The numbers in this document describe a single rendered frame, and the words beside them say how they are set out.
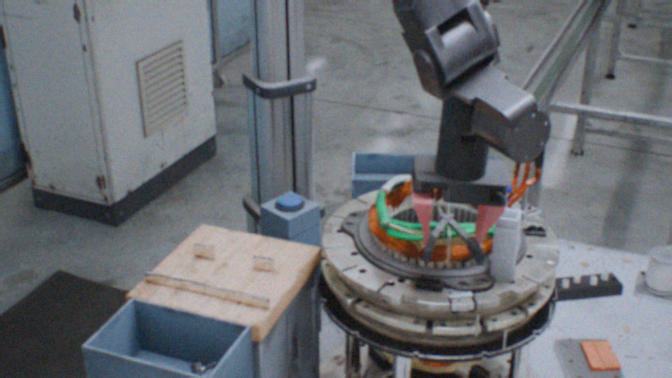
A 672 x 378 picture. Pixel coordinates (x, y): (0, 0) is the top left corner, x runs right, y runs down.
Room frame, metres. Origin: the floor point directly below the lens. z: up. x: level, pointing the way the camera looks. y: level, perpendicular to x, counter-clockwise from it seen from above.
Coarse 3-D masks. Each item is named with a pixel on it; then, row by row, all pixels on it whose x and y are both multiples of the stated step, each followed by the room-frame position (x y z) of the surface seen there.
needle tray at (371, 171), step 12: (360, 156) 1.32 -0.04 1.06; (372, 156) 1.31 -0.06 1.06; (384, 156) 1.31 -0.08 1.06; (396, 156) 1.31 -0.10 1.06; (408, 156) 1.31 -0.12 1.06; (492, 156) 1.31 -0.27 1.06; (360, 168) 1.32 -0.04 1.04; (372, 168) 1.31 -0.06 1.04; (384, 168) 1.31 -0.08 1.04; (396, 168) 1.31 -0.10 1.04; (408, 168) 1.31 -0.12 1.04; (360, 180) 1.21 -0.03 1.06; (372, 180) 1.21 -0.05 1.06; (384, 180) 1.21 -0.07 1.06; (360, 192) 1.21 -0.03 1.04
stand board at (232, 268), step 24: (192, 240) 1.02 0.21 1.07; (216, 240) 1.02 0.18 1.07; (240, 240) 1.02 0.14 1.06; (264, 240) 1.02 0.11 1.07; (168, 264) 0.95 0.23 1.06; (192, 264) 0.95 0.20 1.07; (216, 264) 0.95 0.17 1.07; (240, 264) 0.95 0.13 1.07; (288, 264) 0.95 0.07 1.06; (312, 264) 0.97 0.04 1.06; (144, 288) 0.89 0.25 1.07; (168, 288) 0.89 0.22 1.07; (240, 288) 0.89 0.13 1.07; (264, 288) 0.89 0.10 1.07; (288, 288) 0.90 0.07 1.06; (216, 312) 0.84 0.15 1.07; (240, 312) 0.84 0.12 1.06; (264, 312) 0.84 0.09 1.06
